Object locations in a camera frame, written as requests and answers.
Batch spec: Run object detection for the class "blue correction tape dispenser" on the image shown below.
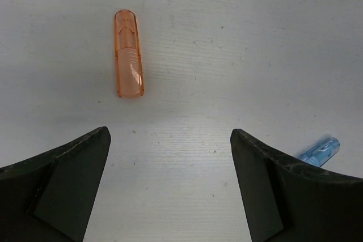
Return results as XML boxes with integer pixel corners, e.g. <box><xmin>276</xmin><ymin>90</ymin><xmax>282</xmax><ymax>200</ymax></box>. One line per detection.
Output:
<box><xmin>297</xmin><ymin>135</ymin><xmax>340</xmax><ymax>167</ymax></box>

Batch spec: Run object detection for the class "orange eraser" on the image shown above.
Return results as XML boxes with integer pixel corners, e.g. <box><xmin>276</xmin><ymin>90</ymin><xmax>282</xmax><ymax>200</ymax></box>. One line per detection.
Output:
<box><xmin>114</xmin><ymin>10</ymin><xmax>145</xmax><ymax>99</ymax></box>

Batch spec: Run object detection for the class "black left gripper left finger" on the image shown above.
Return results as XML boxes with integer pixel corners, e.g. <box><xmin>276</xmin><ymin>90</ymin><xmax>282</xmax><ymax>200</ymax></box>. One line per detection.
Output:
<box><xmin>1</xmin><ymin>126</ymin><xmax>111</xmax><ymax>241</ymax></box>

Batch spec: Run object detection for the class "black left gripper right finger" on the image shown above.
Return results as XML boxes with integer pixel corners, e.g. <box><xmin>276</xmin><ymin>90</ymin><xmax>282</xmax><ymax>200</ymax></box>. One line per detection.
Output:
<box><xmin>230</xmin><ymin>129</ymin><xmax>362</xmax><ymax>241</ymax></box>

